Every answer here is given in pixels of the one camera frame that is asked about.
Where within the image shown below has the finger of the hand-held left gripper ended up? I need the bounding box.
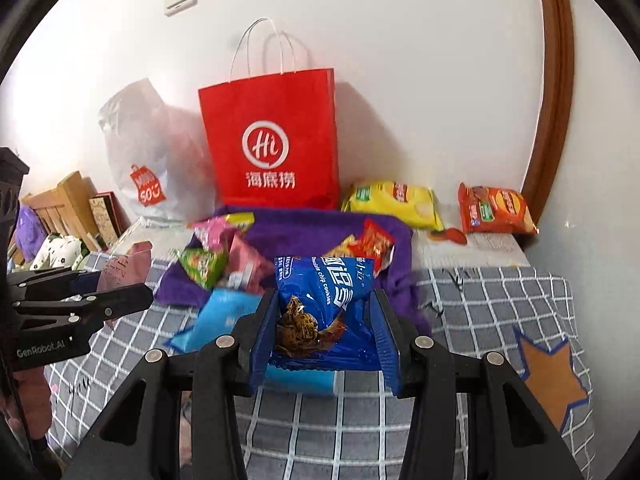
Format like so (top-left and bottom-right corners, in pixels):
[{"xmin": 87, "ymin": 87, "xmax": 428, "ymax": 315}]
[
  {"xmin": 7, "ymin": 267, "xmax": 103, "ymax": 302},
  {"xmin": 10, "ymin": 282, "xmax": 155, "ymax": 333}
]

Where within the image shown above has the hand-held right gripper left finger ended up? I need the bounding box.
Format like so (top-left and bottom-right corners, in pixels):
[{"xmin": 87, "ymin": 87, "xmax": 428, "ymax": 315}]
[{"xmin": 62, "ymin": 289, "xmax": 281, "ymax": 480}]

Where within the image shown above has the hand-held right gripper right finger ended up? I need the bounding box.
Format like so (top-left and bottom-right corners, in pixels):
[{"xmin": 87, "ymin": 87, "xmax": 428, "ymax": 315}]
[{"xmin": 367, "ymin": 289, "xmax": 586, "ymax": 480}]

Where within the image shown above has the mauve snack packet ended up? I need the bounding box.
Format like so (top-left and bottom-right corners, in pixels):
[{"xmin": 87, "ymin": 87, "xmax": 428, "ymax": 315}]
[{"xmin": 97, "ymin": 241, "xmax": 153, "ymax": 311}]

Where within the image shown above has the pale pink snack packet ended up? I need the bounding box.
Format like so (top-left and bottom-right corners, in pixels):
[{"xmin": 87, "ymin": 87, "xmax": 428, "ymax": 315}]
[{"xmin": 222, "ymin": 234, "xmax": 276, "ymax": 295}]

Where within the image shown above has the blue cookie packet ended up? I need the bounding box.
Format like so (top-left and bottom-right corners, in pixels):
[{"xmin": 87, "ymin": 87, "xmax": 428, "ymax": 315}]
[{"xmin": 270, "ymin": 255, "xmax": 383, "ymax": 373}]

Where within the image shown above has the green snack packet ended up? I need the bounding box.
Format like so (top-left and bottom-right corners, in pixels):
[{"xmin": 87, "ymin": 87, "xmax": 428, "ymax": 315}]
[{"xmin": 172, "ymin": 246, "xmax": 228, "ymax": 291}]

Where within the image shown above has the red snack packet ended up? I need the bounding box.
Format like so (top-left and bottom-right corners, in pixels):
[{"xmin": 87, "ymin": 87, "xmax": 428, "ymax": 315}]
[{"xmin": 347, "ymin": 219, "xmax": 397, "ymax": 273}]

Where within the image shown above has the yellow-orange snack packet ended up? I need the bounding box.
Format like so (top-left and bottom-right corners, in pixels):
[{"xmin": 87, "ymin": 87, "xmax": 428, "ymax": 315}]
[{"xmin": 324, "ymin": 234, "xmax": 357, "ymax": 259}]

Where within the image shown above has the purple fabric tray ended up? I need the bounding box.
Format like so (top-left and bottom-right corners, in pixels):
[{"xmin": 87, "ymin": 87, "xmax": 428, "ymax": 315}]
[{"xmin": 154, "ymin": 205, "xmax": 433, "ymax": 336}]

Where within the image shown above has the white floral cloth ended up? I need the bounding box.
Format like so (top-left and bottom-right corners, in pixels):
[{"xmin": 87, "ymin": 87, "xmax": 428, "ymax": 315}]
[{"xmin": 30, "ymin": 234, "xmax": 91, "ymax": 271}]

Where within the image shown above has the light blue packet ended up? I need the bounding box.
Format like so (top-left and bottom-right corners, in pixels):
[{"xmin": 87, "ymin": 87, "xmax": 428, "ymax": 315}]
[{"xmin": 165, "ymin": 287, "xmax": 336, "ymax": 396}]

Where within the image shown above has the purple garment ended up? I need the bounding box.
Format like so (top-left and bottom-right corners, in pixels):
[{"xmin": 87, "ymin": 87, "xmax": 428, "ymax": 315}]
[{"xmin": 15, "ymin": 204, "xmax": 47, "ymax": 261}]

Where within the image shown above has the wooden headboard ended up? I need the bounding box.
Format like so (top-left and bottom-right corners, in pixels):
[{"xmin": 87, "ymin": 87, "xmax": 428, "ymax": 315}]
[{"xmin": 20, "ymin": 170, "xmax": 98, "ymax": 251}]

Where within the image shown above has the patterned box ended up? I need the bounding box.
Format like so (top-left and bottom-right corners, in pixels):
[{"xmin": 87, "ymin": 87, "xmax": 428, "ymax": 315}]
[{"xmin": 89, "ymin": 191, "xmax": 131, "ymax": 251}]

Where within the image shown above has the grey checked blanket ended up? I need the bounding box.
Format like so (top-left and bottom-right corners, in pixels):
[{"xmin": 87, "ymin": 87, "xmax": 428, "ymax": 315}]
[{"xmin": 45, "ymin": 252, "xmax": 596, "ymax": 480}]

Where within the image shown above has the yellow-green snack packet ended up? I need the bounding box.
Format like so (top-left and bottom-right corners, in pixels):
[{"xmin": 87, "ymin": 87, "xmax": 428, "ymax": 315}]
[{"xmin": 215, "ymin": 212, "xmax": 256, "ymax": 228}]

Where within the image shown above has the yellow chip bag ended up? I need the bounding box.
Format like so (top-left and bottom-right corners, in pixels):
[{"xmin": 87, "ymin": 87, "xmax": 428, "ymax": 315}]
[{"xmin": 341, "ymin": 180, "xmax": 445, "ymax": 232}]

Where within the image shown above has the white plastic bag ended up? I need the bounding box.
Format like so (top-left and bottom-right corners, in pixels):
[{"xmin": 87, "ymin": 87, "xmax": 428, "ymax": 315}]
[{"xmin": 97, "ymin": 78, "xmax": 218, "ymax": 226}]

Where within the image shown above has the orange chip bag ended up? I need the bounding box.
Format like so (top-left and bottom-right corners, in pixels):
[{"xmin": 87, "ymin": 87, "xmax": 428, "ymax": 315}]
[{"xmin": 457, "ymin": 182, "xmax": 540, "ymax": 236}]

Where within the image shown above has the red paper bag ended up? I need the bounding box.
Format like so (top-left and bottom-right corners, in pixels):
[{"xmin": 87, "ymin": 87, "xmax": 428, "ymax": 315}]
[{"xmin": 198, "ymin": 17, "xmax": 341, "ymax": 211}]

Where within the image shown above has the brown wooden door frame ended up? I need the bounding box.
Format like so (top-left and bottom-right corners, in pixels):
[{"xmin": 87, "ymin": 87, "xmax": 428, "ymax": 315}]
[{"xmin": 520, "ymin": 0, "xmax": 575, "ymax": 223}]

